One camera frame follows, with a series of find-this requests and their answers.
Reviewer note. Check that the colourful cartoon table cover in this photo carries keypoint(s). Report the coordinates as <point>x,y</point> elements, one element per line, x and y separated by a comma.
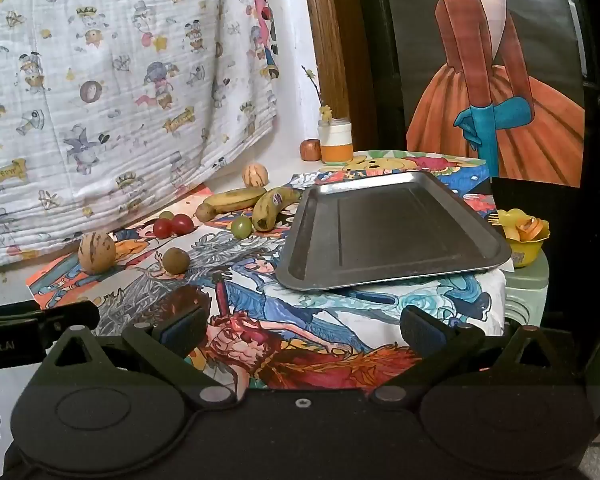
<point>260,290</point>

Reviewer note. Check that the spotted yellow banana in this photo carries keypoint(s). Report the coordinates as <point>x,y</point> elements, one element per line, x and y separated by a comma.
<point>235,197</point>

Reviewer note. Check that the round beige fruit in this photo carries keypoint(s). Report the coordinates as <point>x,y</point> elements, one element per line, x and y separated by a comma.
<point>176,261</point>

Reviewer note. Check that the white and orange jar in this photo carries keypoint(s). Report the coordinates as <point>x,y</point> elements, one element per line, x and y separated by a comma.
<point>335,142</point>

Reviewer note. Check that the small red apple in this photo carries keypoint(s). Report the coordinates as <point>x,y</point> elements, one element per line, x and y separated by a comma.
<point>310,150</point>

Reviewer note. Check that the small striped pepino melon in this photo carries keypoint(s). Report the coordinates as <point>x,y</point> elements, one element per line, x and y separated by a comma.
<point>256,175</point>

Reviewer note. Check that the wall poster orange dress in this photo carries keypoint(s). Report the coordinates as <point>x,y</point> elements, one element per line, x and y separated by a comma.
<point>495,85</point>

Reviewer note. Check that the yellow plastic bowl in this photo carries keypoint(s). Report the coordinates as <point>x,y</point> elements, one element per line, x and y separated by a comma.
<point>525,250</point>

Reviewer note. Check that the red cherry tomato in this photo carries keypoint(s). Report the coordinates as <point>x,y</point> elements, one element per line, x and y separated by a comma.
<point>182,224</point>
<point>161,228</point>

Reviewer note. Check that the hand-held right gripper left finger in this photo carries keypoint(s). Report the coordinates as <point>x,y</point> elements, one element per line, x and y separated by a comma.
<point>180,325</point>

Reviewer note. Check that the wooden door frame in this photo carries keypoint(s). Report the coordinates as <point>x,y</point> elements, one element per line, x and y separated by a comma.
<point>335,50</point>

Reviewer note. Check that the green grape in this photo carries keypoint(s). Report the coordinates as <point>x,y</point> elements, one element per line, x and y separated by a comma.
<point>166,214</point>
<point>241,226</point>

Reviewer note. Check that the large striped pepino melon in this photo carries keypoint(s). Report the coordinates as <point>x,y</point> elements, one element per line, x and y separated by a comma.
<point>96,252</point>

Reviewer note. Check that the white cartoon printed blanket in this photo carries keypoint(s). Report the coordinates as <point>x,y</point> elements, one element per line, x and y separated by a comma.
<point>105,85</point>

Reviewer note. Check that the green plastic stool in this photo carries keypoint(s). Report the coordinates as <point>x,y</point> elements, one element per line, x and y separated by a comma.
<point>527,295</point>

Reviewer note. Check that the grey metal tray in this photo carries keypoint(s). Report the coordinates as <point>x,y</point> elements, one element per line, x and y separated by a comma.
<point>390,230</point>

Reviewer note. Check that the yellow flower sprig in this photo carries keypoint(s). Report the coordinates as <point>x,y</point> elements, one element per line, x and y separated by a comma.
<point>325,112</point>

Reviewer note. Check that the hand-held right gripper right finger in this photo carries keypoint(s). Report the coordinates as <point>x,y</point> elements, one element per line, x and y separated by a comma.
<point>420,331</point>

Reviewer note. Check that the yellow banana with sticker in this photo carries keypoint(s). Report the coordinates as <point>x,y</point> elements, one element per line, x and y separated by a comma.
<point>270,207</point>

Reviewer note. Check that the small brown fruit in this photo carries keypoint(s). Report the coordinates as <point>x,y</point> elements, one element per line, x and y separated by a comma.
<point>205,213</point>

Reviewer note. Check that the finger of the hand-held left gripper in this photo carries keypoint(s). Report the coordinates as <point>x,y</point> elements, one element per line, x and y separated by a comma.
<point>70,316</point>

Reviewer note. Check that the yellow plastic fork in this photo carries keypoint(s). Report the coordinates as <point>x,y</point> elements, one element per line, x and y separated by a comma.
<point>496,219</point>

